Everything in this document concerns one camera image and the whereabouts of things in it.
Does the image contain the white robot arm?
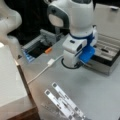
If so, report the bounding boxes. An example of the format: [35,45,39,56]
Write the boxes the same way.
[47,0,98,68]

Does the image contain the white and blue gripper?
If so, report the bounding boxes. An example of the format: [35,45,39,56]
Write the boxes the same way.
[63,27,98,68]

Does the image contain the black drawer box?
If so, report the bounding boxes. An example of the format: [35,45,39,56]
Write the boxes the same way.
[86,4,120,75]

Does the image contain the orange block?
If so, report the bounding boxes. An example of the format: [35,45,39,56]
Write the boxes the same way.
[45,48,52,54]

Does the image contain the white cable with adapter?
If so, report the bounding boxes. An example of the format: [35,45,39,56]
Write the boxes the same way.
[25,54,65,85]

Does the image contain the silver folding laptop stand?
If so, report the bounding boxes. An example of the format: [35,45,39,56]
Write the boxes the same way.
[44,82,90,120]

